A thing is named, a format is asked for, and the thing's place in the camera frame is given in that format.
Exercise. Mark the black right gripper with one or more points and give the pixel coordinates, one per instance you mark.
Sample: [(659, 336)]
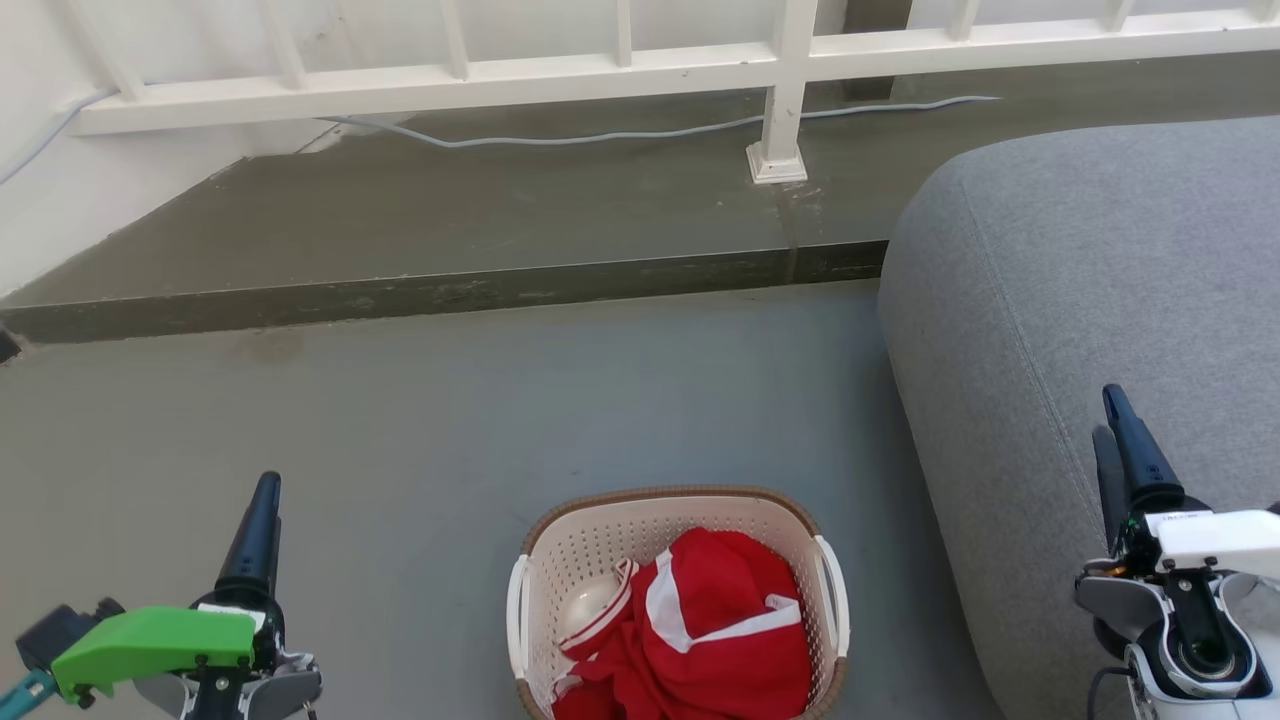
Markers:
[(1120, 600)]

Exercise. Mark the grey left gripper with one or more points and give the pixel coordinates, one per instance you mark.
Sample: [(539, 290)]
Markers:
[(260, 695)]

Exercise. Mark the red and white garment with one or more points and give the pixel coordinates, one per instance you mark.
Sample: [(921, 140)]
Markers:
[(720, 640)]

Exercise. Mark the grey fabric sofa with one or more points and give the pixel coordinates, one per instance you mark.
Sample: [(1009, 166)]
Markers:
[(1050, 300)]

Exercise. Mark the cream perforated laundry basket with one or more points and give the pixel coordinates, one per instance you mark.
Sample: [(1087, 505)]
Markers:
[(600, 540)]

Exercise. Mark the white metal railing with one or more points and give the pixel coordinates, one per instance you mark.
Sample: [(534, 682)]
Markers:
[(790, 60)]

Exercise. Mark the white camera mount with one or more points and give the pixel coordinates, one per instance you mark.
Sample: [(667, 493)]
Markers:
[(1220, 540)]

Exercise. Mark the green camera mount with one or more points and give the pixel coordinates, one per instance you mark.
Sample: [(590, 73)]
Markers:
[(150, 645)]

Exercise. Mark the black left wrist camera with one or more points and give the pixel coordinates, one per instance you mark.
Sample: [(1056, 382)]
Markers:
[(60, 630)]

